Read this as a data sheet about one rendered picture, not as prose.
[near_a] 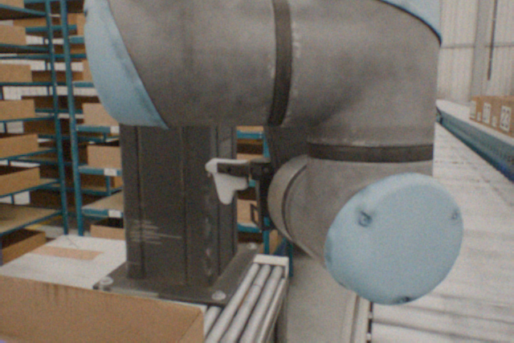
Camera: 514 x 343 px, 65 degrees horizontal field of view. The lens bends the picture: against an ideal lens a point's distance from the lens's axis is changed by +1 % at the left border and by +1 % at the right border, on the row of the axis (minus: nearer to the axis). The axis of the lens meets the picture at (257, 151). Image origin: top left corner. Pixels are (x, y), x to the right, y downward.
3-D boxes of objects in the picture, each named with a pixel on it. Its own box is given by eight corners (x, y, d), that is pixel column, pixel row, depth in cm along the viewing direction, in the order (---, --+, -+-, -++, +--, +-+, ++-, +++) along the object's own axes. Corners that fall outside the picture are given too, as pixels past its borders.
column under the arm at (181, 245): (91, 290, 75) (79, 112, 70) (159, 238, 100) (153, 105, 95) (225, 308, 69) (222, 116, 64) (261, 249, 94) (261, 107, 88)
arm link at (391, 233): (480, 163, 26) (473, 312, 27) (373, 147, 38) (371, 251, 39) (347, 167, 24) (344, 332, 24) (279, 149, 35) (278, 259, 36)
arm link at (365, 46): (294, -47, 24) (291, 165, 25) (477, -37, 25) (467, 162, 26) (268, -1, 33) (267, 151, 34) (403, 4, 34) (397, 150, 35)
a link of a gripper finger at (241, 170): (209, 175, 52) (263, 179, 47) (208, 163, 52) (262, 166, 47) (234, 169, 56) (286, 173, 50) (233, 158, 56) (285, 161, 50)
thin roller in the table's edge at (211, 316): (238, 261, 87) (185, 340, 61) (247, 262, 87) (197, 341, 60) (238, 269, 88) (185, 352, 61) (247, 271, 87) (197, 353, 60)
